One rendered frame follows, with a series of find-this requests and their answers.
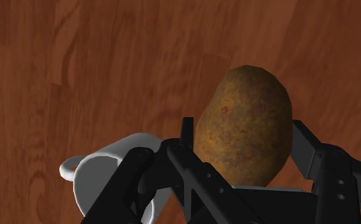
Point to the brown potato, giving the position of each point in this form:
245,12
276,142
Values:
245,130

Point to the white mug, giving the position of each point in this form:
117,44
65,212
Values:
96,176

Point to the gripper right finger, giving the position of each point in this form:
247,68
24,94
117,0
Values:
332,173

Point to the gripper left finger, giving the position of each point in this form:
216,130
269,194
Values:
195,180

